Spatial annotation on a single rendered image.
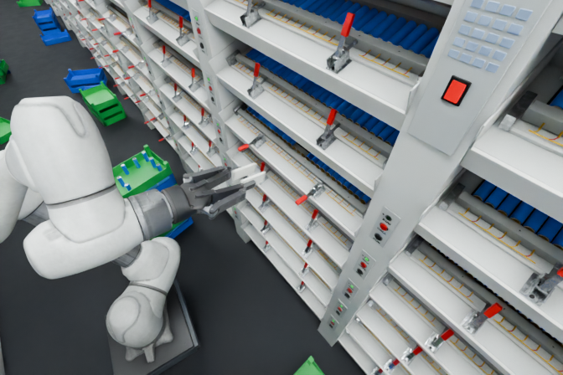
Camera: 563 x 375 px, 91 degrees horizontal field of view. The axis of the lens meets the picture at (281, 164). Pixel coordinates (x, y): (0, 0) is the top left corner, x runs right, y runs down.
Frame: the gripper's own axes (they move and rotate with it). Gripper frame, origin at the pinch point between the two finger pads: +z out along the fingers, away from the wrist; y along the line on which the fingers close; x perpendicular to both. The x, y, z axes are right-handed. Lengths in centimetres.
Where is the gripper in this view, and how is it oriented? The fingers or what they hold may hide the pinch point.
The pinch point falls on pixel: (249, 176)
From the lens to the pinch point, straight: 68.4
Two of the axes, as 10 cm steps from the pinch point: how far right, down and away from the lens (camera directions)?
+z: 7.6, -2.9, 5.8
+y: -6.3, -5.7, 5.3
